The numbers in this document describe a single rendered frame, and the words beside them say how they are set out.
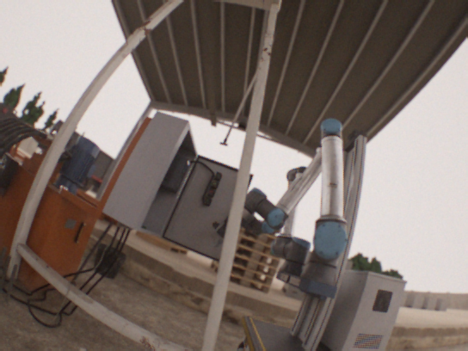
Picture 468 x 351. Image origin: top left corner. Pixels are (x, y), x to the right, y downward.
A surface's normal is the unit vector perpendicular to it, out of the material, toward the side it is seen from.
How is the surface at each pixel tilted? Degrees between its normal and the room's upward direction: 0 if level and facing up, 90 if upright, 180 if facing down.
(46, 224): 90
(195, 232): 90
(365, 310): 90
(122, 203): 90
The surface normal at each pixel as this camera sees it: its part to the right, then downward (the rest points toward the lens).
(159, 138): 0.03, -0.35
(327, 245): -0.36, -0.37
